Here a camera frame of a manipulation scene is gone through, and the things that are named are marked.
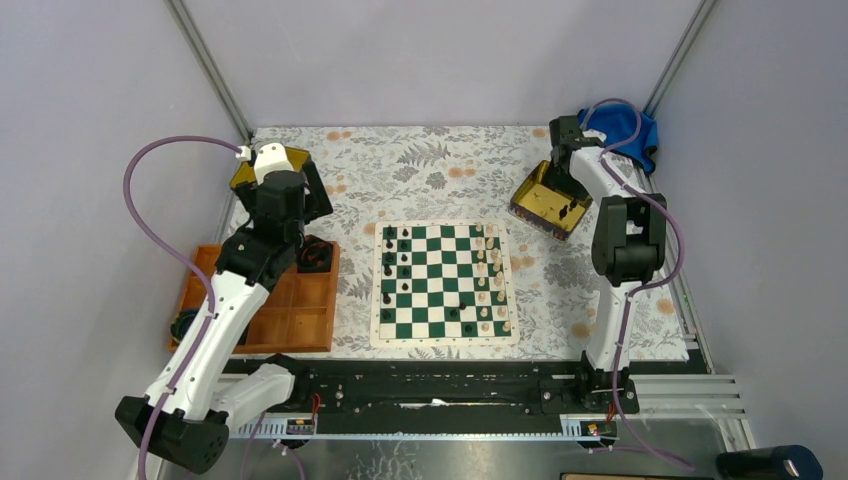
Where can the black cylinder bottom right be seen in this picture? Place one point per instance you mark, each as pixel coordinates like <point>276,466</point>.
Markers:
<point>787,462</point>

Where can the green white chess board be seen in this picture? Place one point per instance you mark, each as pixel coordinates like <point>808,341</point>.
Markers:
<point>442,283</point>

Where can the orange compartment tray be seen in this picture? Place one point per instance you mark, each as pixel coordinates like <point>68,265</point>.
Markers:
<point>298,316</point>

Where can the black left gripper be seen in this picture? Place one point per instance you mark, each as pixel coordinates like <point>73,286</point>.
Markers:
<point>316,203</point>

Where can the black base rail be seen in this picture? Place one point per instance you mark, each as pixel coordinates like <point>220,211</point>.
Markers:
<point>537,386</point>

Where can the empty gold tin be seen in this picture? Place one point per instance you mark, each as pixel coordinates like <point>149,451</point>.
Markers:
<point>242,173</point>

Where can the floral table mat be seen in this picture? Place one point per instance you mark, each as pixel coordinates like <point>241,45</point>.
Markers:
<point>375,174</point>

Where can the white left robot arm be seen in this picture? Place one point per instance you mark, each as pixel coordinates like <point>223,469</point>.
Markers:
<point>180,418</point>

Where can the gold tin with chess pieces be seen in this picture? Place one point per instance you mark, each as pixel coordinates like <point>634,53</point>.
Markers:
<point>547,208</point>

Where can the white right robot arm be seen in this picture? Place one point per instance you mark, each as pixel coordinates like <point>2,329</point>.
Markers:
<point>626,251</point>

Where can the blue cloth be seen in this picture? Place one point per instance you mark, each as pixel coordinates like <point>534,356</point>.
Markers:
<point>618,122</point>

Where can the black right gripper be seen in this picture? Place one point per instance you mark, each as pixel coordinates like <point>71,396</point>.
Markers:
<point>578,190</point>

